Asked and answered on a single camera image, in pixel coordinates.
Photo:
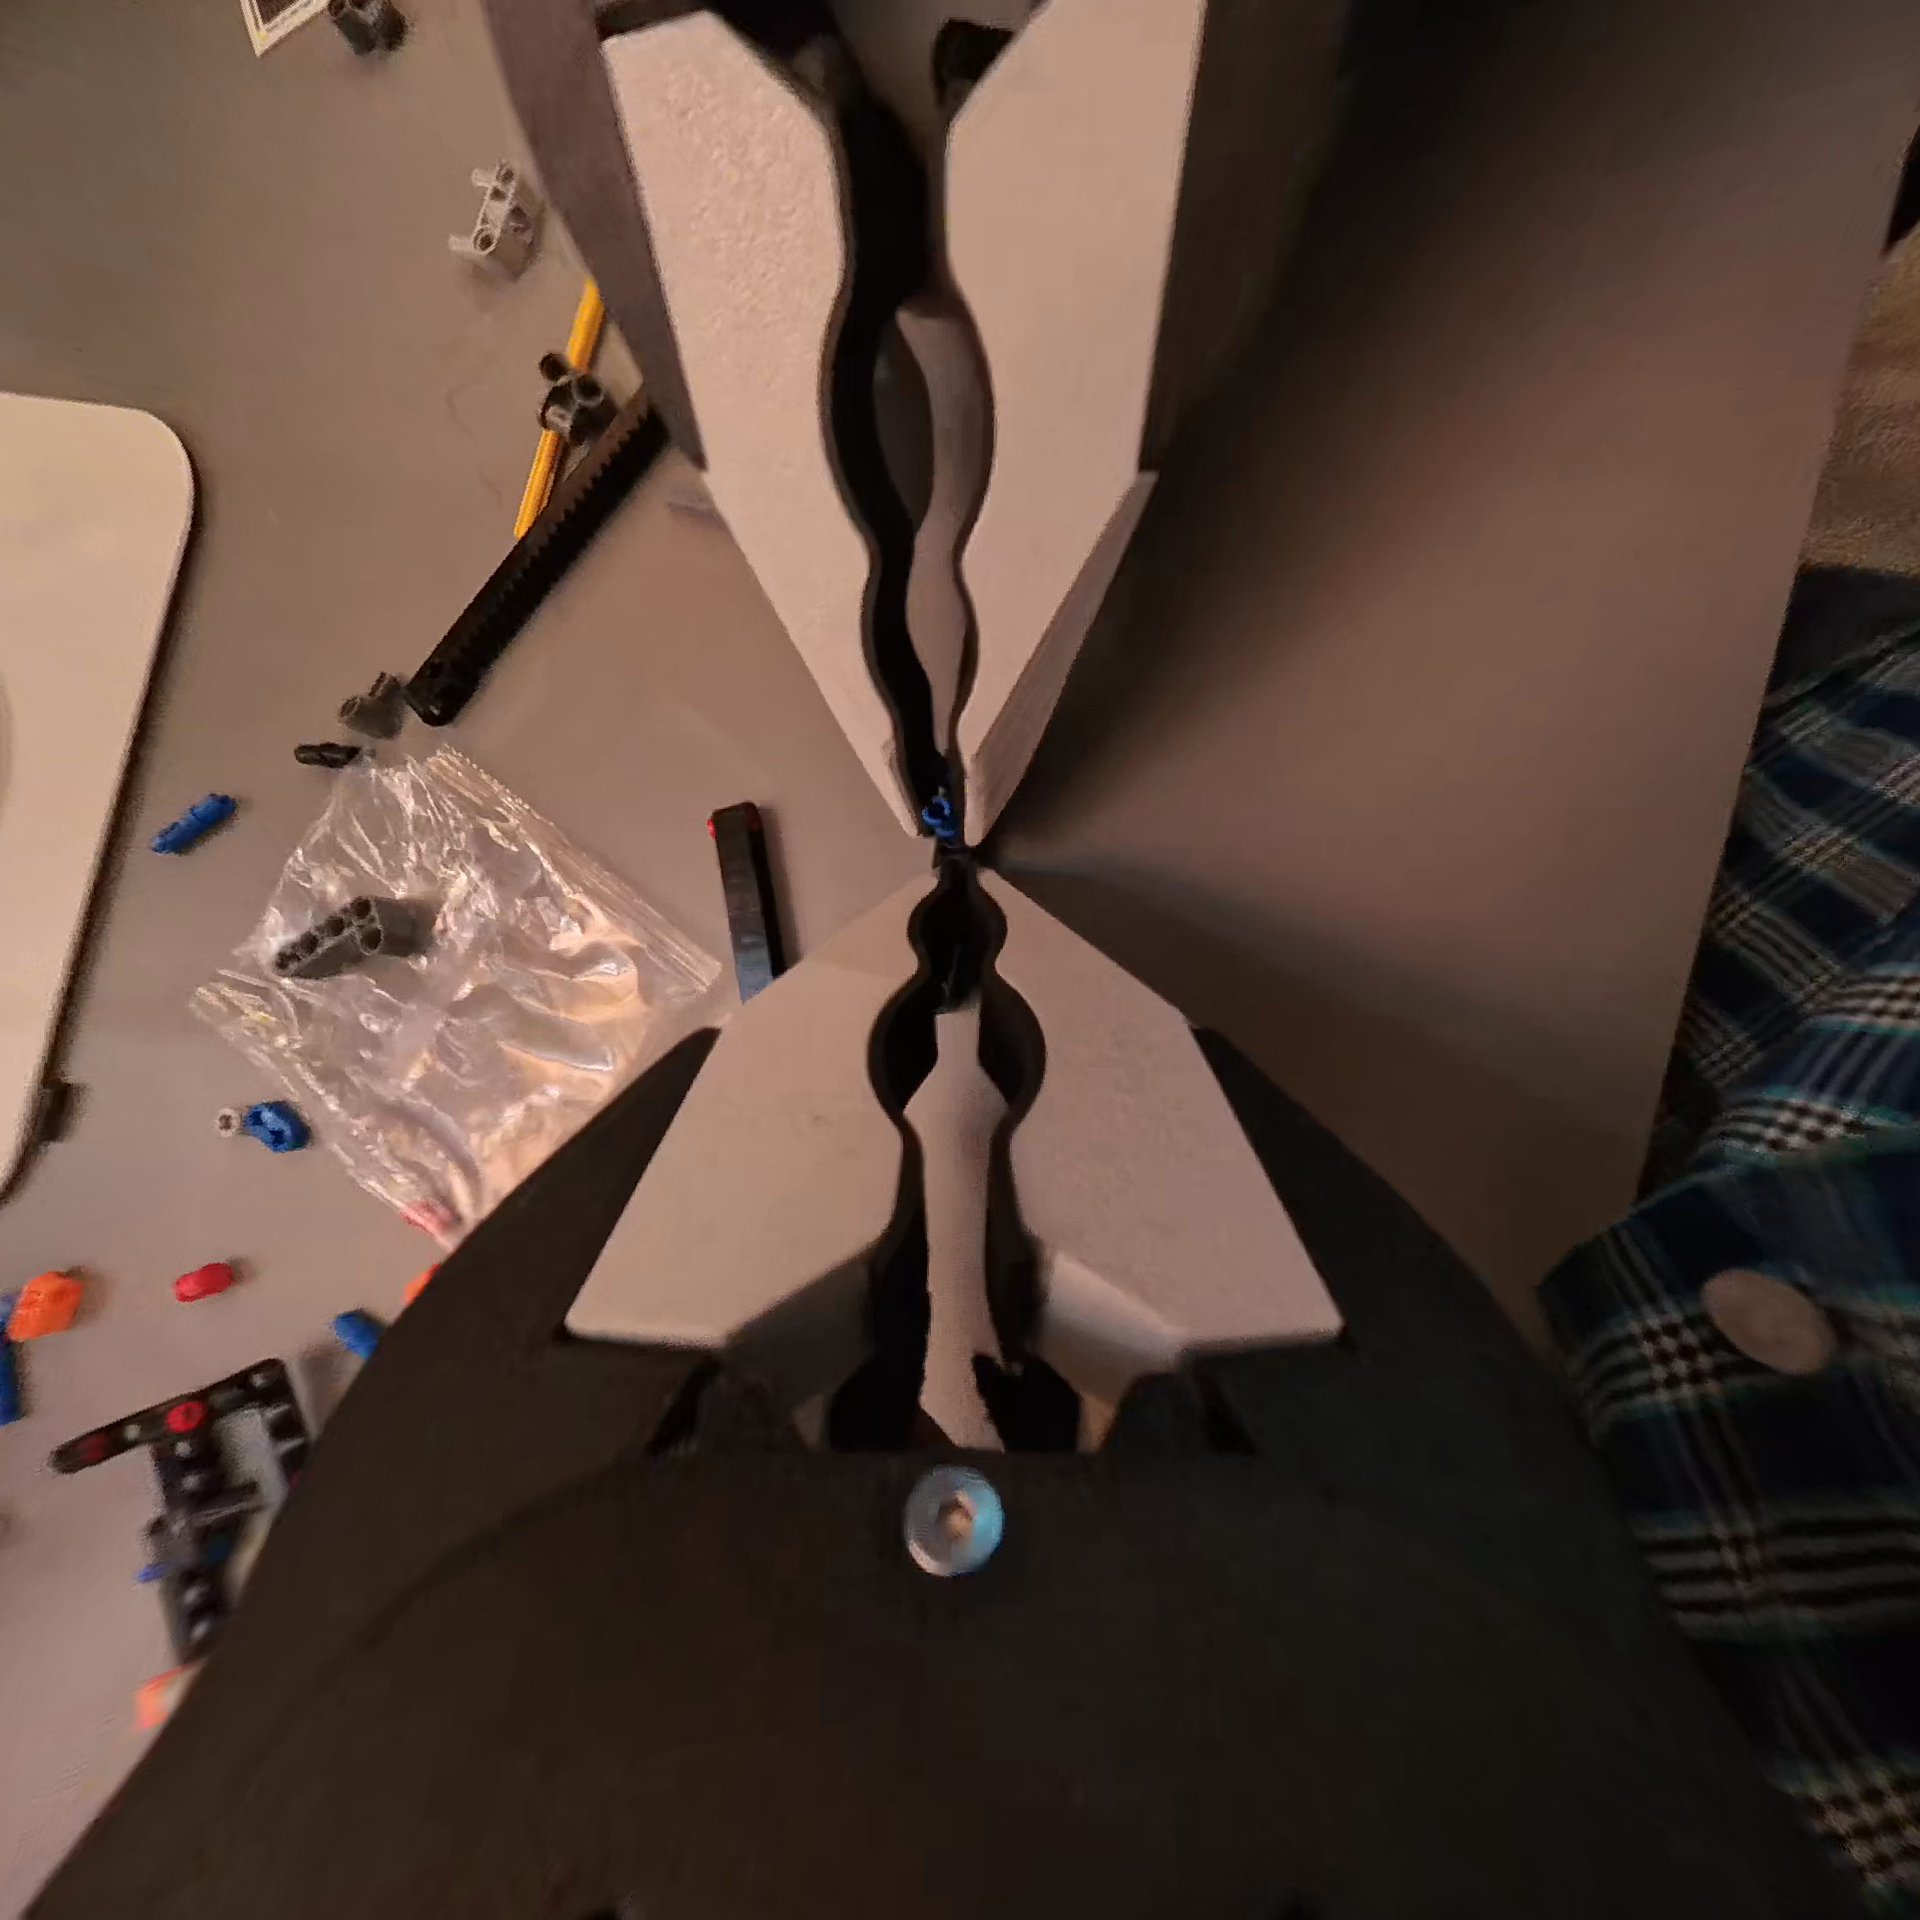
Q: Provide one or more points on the long blue lego pin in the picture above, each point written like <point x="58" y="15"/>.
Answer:
<point x="192" y="826"/>

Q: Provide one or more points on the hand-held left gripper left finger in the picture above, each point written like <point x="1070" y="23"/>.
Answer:
<point x="751" y="1201"/>

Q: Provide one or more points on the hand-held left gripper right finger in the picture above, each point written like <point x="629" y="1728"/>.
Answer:
<point x="1171" y="1201"/>

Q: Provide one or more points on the black lego cross connector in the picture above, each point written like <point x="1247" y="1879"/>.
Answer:
<point x="571" y="398"/>

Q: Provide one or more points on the light grey lego connector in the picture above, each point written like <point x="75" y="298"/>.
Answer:
<point x="499" y="223"/>

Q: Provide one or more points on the small black lego piece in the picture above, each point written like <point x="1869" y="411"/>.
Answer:
<point x="954" y="984"/>

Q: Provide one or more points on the yellow lego axle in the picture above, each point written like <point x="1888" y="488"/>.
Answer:
<point x="536" y="488"/>

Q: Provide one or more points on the orange lego connector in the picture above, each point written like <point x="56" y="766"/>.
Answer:
<point x="423" y="1286"/>
<point x="41" y="1305"/>

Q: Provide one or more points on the bent blue lego connector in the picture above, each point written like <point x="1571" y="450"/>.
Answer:
<point x="7" y="1382"/>

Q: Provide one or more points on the clear plastic zip bag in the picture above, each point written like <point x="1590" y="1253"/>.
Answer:
<point x="495" y="1050"/>

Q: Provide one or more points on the red lego pin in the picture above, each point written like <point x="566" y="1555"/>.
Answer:
<point x="427" y="1219"/>

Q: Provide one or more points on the black base plate tab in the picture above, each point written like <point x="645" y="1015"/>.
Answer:
<point x="56" y="1110"/>

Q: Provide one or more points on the black lego frame assembly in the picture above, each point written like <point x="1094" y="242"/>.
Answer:
<point x="194" y="1440"/>

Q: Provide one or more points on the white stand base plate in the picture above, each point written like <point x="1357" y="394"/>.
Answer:
<point x="75" y="751"/>

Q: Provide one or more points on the person's blue plaid shirt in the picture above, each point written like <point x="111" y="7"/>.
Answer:
<point x="1769" y="1501"/>

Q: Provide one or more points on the black lego beam with red pin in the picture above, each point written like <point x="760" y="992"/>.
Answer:
<point x="747" y="901"/>

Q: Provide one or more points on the blue lego axle connector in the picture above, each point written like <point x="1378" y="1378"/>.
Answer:
<point x="274" y="1128"/>

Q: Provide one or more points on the black lego pin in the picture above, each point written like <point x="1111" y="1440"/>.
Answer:
<point x="327" y="754"/>

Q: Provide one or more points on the black lego gear rack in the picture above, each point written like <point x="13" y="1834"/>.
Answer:
<point x="539" y="569"/>

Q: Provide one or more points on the dark grey lego pin connector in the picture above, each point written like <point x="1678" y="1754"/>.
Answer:
<point x="369" y="23"/>

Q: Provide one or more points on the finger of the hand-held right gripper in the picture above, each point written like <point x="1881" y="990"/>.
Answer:
<point x="734" y="299"/>
<point x="1079" y="299"/>

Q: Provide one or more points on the red lego connector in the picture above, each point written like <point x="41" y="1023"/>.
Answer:
<point x="205" y="1282"/>

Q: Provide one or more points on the dark grey lego angle beam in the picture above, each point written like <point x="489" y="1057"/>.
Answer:
<point x="353" y="937"/>

